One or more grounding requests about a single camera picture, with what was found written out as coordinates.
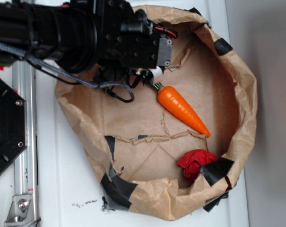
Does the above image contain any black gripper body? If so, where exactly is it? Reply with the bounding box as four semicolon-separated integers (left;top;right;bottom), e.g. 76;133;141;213
95;0;178;83

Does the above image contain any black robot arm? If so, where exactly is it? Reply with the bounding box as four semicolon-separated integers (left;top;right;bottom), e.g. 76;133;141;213
0;0;178;81

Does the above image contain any orange plastic toy carrot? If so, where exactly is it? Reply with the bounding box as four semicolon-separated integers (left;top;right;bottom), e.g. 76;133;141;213
151;83;211;138

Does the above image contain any brown paper bag tray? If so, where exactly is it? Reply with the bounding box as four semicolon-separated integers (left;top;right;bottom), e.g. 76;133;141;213
55;6;257;221

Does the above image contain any crumpled red cloth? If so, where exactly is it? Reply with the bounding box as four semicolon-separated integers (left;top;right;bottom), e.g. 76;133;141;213
177;149;218;185

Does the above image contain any aluminium extrusion rail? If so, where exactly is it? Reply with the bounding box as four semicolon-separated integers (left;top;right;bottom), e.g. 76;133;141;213
4;61;41;227

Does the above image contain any grey braided cable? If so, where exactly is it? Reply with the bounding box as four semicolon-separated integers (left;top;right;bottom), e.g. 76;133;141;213
0;40;135;104

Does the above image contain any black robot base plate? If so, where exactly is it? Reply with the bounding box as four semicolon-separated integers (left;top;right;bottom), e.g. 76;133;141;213
0;78;26;176

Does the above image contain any metal corner bracket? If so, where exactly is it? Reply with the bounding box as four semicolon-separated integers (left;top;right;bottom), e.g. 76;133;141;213
4;194;35;227

